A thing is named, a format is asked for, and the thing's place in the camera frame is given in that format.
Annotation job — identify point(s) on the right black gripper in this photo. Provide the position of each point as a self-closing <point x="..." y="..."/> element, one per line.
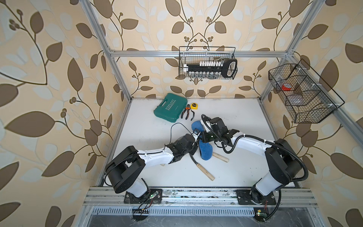
<point x="204" y="138"/>

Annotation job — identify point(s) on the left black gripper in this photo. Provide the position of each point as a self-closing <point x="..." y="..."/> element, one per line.
<point x="194" y="149"/>

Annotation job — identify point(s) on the blue microfiber rag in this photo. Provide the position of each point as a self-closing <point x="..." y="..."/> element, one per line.
<point x="206" y="150"/>

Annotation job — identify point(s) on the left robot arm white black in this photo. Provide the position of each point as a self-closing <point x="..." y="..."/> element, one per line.
<point x="124" y="170"/>

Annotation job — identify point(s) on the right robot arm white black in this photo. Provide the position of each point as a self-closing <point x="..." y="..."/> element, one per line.
<point x="284" y="166"/>

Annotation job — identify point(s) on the yellow black tape measure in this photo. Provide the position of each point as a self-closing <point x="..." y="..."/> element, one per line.
<point x="194" y="106"/>

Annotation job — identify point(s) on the green plastic tool case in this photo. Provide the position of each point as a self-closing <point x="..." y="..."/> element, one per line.
<point x="171" y="107"/>

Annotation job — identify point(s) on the black socket bit holder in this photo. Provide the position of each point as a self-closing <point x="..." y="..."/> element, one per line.
<point x="224" y="69"/>

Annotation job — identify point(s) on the red item in basket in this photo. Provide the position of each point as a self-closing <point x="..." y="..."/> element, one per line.
<point x="286" y="87"/>

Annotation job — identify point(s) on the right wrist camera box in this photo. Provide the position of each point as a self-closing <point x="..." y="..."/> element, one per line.
<point x="206" y="125"/>

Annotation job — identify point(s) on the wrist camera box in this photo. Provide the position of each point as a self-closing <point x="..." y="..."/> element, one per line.
<point x="206" y="125"/>
<point x="196" y="133"/>

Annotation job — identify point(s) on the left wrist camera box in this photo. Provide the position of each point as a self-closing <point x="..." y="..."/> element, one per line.
<point x="196" y="133"/>

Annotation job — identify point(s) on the black red handled pliers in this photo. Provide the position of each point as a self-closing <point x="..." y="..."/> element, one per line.
<point x="187" y="110"/>

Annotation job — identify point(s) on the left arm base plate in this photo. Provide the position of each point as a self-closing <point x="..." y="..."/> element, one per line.
<point x="154" y="195"/>

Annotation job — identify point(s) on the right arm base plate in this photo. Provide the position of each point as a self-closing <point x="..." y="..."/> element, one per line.
<point x="248" y="197"/>

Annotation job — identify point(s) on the back wall wire basket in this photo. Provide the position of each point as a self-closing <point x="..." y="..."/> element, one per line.
<point x="195" y="54"/>

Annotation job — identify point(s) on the wall wire basket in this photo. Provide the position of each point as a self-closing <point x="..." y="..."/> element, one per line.
<point x="195" y="54"/>
<point x="312" y="98"/>

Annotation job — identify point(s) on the right wall wire basket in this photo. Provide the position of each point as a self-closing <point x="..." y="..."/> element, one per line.
<point x="312" y="98"/>

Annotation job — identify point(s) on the aluminium front rail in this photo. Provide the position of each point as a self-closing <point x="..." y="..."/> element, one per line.
<point x="202" y="197"/>

